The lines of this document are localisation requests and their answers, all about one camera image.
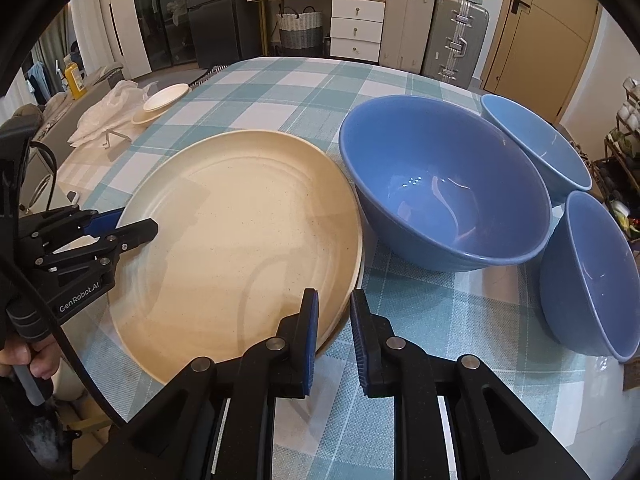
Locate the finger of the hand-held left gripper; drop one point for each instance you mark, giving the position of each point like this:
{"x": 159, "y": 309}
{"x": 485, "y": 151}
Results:
{"x": 102, "y": 221}
{"x": 137, "y": 232}

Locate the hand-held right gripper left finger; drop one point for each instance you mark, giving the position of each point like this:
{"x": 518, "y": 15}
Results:
{"x": 310, "y": 340}

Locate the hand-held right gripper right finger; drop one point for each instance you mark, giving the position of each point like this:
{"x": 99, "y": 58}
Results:
{"x": 361, "y": 345}

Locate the blue bowl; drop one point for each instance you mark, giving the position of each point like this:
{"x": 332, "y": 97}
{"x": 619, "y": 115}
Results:
{"x": 540, "y": 140}
{"x": 590, "y": 280}
{"x": 440, "y": 175}

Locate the person's left forearm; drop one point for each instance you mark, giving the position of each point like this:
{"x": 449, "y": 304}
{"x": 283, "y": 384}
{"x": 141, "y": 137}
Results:
{"x": 35, "y": 435}

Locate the person's left hand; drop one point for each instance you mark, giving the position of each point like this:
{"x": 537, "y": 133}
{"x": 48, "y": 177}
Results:
{"x": 45, "y": 360}

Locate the white plastic bag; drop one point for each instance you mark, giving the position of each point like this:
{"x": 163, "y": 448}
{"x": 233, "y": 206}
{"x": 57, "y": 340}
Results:
{"x": 110, "y": 112}

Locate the small white plate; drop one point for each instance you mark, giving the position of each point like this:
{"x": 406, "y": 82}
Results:
{"x": 165, "y": 97}
{"x": 145, "y": 117}

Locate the beige sofa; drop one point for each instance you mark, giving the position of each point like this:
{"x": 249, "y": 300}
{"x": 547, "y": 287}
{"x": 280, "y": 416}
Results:
{"x": 75, "y": 110}

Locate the yellow bottle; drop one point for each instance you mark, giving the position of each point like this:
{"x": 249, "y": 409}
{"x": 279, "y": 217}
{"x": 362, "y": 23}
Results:
{"x": 74, "y": 80}

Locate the white tall cabinet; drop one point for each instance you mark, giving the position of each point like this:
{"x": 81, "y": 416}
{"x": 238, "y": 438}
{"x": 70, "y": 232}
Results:
{"x": 125, "y": 25}

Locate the dark glass cabinet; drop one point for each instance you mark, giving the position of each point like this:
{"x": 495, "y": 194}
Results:
{"x": 157, "y": 10}

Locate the dark grey refrigerator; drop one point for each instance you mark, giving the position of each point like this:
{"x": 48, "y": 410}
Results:
{"x": 210, "y": 10}

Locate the white and grey woven basket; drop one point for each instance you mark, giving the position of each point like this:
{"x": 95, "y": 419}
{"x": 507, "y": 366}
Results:
{"x": 299, "y": 30}

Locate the white vanity desk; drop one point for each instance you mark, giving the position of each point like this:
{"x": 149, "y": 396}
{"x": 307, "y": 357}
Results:
{"x": 350, "y": 15}

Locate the silver suitcase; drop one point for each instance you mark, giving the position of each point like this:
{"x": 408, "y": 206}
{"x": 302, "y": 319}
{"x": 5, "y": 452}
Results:
{"x": 452, "y": 45}

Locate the beige suitcase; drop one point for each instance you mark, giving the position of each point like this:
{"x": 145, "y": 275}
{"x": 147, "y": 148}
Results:
{"x": 405, "y": 25}

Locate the wooden shoe rack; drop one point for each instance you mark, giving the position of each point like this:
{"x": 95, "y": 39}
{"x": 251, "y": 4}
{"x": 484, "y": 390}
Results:
{"x": 622, "y": 150}

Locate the wooden door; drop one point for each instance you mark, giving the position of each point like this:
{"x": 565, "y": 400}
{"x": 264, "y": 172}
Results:
{"x": 545, "y": 40}

